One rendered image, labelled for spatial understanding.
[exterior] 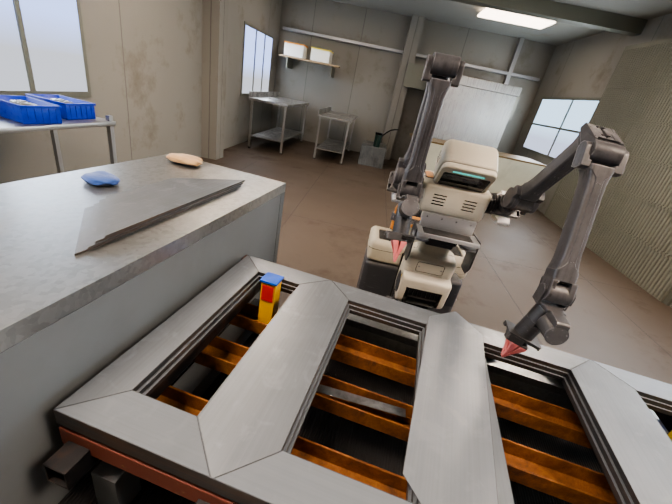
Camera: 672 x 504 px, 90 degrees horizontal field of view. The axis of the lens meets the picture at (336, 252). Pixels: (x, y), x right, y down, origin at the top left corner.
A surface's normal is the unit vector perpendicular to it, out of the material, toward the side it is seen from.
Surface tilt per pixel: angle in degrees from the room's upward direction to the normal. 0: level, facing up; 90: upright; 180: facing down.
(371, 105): 90
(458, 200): 98
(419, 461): 0
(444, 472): 0
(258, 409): 0
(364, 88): 90
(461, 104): 90
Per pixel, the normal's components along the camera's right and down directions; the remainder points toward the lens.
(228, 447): 0.18, -0.88
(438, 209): -0.15, 0.54
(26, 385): 0.95, 0.28
